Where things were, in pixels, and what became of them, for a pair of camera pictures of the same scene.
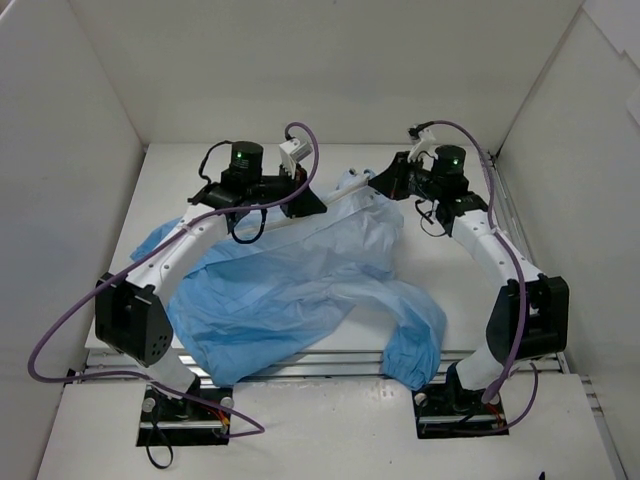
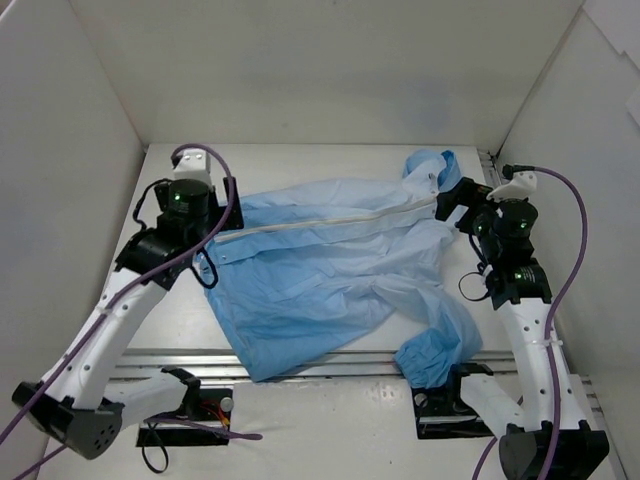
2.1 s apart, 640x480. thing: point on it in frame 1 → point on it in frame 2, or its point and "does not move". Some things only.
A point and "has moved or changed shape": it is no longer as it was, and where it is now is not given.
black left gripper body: (298, 191) → (230, 206)
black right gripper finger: (394, 181) → (461, 195)
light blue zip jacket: (254, 300) has moved or changed shape
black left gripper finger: (305, 204) → (235, 219)
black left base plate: (168, 420) does not move
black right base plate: (443, 409) does not move
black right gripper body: (400, 175) → (453, 198)
